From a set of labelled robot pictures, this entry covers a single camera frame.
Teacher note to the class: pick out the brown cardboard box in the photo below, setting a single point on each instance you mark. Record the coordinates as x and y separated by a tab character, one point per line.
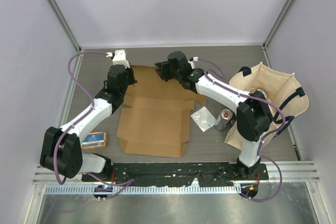
155	119

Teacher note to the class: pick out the silver red drink can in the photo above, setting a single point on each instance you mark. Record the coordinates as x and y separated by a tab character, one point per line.
226	118

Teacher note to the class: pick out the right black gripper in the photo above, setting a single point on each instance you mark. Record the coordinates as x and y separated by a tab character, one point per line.
165	65

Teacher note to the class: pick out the peach tube in bag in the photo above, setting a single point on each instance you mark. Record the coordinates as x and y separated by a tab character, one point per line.
260	94

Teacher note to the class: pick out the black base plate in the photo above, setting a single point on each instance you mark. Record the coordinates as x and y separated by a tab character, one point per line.
208	174

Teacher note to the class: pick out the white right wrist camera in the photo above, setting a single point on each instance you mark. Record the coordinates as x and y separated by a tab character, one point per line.
192	61

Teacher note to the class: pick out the clear plastic sachet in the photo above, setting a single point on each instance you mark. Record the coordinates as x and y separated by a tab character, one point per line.
204	119

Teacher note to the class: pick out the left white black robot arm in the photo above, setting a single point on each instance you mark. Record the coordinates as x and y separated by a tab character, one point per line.
61	151

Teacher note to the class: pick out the beige canvas tote bag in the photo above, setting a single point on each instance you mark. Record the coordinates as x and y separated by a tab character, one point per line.
283	90

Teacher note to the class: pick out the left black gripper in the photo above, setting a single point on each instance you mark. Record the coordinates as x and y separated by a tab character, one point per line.
133	81

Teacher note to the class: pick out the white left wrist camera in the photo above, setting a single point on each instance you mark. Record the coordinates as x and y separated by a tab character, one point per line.
118	57

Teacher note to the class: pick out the aluminium frame rail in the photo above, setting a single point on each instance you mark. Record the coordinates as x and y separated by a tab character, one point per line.
302	171

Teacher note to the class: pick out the yellow sponge with blue label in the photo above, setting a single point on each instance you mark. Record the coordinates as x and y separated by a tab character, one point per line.
94	140

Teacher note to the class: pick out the perforated cable duct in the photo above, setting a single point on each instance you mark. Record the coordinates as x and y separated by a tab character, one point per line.
97	189

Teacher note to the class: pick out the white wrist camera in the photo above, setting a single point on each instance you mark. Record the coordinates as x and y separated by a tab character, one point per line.
192	61
118	57

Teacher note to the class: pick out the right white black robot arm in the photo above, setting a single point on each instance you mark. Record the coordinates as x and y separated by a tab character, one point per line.
253	116

